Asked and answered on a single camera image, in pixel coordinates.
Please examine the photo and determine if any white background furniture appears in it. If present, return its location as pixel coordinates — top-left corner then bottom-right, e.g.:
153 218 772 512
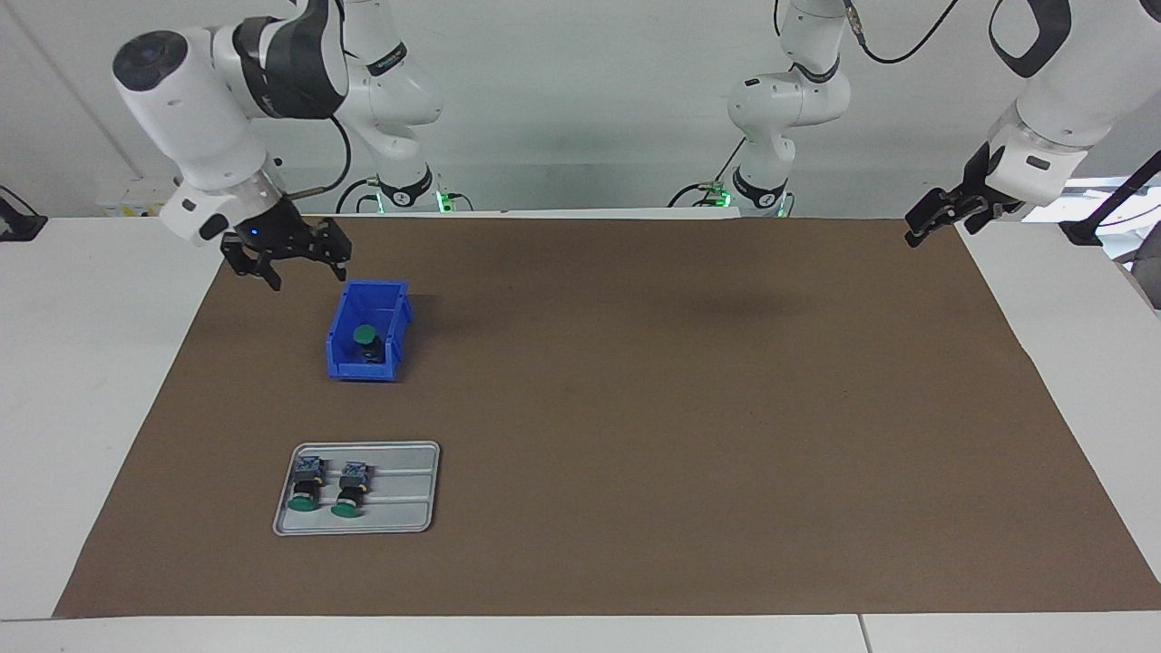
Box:
1022 175 1161 226

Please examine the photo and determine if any blue plastic bin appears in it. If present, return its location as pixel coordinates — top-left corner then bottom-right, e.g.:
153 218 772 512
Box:
325 279 415 383

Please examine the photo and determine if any white box yellow label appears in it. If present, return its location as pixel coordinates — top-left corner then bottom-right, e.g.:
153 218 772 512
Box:
118 177 182 219

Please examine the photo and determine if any grey chair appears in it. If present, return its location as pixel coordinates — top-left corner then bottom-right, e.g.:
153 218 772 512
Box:
1114 245 1161 311

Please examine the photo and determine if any black clamp stand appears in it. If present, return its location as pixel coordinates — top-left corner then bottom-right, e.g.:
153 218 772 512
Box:
0 185 48 242

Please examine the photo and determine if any grey metal tray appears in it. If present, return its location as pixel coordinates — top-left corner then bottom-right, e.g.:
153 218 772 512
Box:
272 441 442 537

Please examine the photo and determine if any brown table mat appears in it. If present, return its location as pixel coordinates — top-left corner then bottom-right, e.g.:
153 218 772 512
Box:
53 216 1161 619

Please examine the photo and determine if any black base cable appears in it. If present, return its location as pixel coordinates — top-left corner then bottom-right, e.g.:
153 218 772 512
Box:
336 177 380 215
668 136 754 208

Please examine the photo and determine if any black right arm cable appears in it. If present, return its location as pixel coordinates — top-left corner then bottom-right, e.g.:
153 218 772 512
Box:
277 113 354 201

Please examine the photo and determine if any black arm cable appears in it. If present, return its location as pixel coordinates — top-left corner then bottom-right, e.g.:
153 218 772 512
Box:
771 0 962 65
277 113 354 201

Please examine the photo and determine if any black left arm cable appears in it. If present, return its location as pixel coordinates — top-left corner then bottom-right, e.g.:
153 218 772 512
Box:
771 0 962 65

